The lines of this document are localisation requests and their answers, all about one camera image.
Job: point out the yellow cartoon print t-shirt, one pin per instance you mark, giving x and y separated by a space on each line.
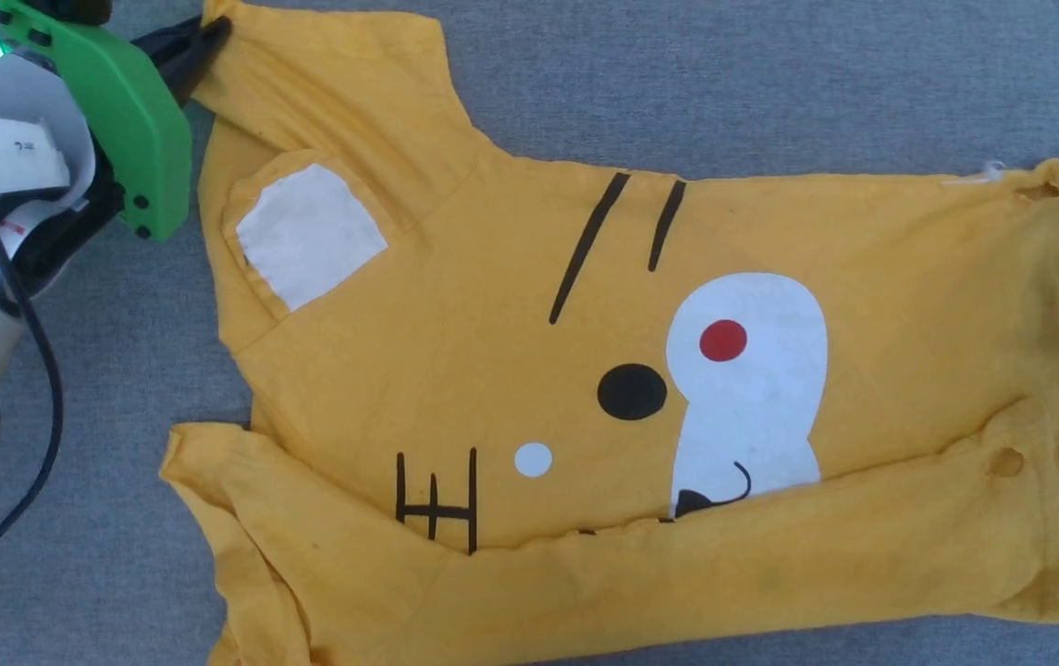
584 370

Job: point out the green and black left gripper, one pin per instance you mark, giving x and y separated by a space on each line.
122 102

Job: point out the grey fabric sofa surface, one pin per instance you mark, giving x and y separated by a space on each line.
769 74

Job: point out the white paper label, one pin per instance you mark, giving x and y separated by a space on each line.
11 153

